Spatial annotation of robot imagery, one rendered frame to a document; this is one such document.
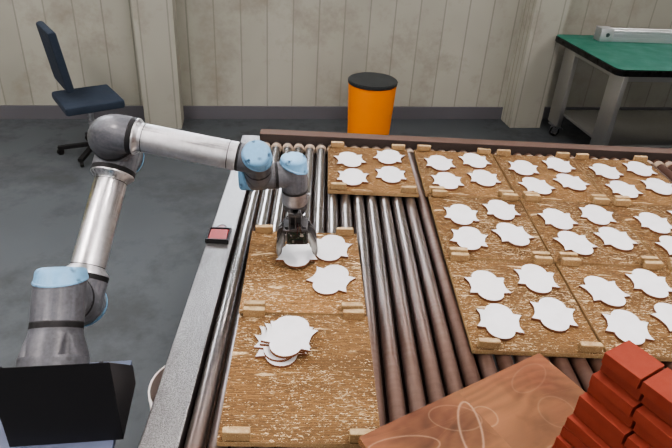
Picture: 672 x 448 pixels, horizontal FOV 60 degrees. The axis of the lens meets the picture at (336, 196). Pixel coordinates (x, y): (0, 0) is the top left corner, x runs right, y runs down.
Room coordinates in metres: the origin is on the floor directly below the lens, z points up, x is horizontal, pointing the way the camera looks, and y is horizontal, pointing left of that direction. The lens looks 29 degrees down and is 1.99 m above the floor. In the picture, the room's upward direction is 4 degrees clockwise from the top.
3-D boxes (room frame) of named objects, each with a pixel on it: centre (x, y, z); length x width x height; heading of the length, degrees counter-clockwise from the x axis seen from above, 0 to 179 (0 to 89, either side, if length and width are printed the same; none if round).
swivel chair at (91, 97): (4.05, 1.89, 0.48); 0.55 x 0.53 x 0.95; 107
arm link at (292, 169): (1.46, 0.12, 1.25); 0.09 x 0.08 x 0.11; 100
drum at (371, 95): (4.37, -0.23, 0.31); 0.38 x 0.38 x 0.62
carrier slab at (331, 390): (1.03, 0.06, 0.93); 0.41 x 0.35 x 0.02; 3
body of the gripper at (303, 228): (1.47, 0.11, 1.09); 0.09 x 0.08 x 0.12; 4
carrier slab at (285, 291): (1.45, 0.08, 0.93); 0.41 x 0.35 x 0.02; 4
